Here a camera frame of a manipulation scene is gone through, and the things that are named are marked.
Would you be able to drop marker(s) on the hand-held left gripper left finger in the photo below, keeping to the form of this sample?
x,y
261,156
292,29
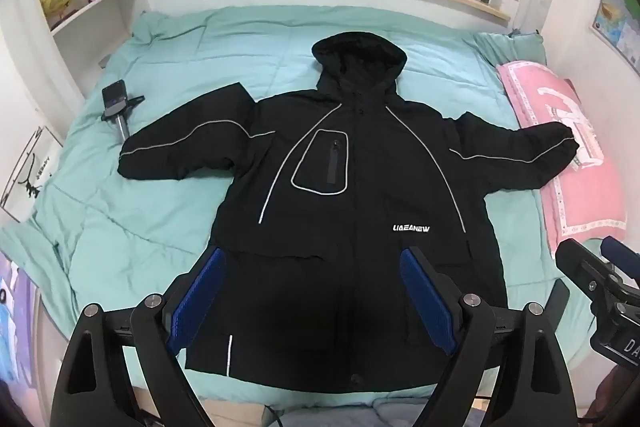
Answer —
x,y
197,307

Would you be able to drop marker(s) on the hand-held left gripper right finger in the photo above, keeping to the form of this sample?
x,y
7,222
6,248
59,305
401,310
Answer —
x,y
427,307

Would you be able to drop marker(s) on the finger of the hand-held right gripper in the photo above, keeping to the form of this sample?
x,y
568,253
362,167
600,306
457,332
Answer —
x,y
580,262
620,252

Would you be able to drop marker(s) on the black hooded jacket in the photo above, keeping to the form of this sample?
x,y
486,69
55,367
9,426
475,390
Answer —
x,y
350,207

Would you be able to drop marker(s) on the pink pillow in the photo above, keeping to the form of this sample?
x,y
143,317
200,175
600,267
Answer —
x,y
590,187

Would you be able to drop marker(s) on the teal quilt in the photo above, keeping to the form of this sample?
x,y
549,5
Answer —
x,y
150,217

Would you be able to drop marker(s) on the purple printed cloth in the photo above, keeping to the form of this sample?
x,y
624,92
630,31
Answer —
x,y
15,307

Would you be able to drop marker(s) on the white bag with drawing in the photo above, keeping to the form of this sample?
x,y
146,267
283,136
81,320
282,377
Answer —
x,y
30,172

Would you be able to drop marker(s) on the phone on tripod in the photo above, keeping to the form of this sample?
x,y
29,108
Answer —
x,y
114,99

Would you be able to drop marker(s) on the white bookshelf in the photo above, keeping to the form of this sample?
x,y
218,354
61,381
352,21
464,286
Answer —
x,y
125,7

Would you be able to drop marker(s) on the wall map poster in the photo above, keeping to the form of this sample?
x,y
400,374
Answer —
x,y
622,22

